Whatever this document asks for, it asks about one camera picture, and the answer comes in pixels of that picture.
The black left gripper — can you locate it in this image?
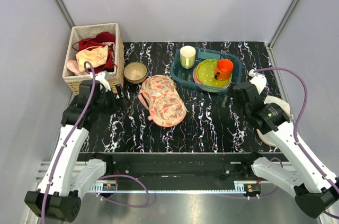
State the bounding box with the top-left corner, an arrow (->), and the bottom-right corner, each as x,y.
94,84 -> 132,115

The white mesh cylindrical laundry bag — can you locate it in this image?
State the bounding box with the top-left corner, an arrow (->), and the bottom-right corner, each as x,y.
256,95 -> 292,147

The peach beige bra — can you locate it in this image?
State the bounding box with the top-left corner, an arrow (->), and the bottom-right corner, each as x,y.
76,45 -> 109,73

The red bra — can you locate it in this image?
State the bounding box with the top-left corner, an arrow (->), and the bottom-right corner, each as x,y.
72,31 -> 118,72

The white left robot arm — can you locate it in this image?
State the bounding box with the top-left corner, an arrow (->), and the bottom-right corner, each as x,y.
24,79 -> 128,222

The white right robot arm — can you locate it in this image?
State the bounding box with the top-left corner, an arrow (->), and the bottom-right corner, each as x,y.
233,79 -> 338,219

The wicker laundry basket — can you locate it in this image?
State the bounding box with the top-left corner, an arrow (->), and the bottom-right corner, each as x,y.
61,22 -> 124,96

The orange mug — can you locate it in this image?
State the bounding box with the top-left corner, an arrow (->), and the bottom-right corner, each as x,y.
214,59 -> 234,81

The beige ceramic bowl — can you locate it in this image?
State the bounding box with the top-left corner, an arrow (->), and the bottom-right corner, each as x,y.
123,62 -> 148,84

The green polka dot plate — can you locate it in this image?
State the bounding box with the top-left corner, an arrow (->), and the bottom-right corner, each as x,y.
196,59 -> 231,88

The pink satin garment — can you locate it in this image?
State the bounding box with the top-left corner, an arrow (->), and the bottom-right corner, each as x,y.
66,42 -> 116,76

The pink plate under green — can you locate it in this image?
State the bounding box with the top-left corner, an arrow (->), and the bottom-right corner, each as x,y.
193,69 -> 230,93

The teal plastic dish tray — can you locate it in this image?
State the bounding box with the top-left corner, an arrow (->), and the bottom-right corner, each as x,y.
171,47 -> 243,94

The cream ceramic cup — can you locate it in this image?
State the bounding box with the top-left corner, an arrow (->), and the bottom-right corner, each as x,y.
180,46 -> 196,69

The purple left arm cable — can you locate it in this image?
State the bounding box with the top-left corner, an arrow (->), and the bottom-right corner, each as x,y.
41,60 -> 150,224

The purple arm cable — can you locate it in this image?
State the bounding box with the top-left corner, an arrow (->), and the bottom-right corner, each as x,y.
217,67 -> 339,219
41,60 -> 150,224

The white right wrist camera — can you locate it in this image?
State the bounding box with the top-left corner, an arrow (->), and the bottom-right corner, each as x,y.
248,69 -> 267,94

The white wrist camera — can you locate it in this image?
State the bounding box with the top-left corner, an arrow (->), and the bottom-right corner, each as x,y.
89,71 -> 111,92
248,69 -> 267,94

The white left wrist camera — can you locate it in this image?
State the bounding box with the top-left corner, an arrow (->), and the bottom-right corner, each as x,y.
89,71 -> 111,92

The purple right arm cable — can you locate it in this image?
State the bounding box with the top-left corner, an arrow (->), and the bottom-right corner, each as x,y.
217,67 -> 339,219

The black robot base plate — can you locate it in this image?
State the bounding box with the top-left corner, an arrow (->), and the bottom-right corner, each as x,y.
84,152 -> 281,182

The aluminium frame rail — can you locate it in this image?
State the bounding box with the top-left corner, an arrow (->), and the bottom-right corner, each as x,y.
34,162 -> 295,193

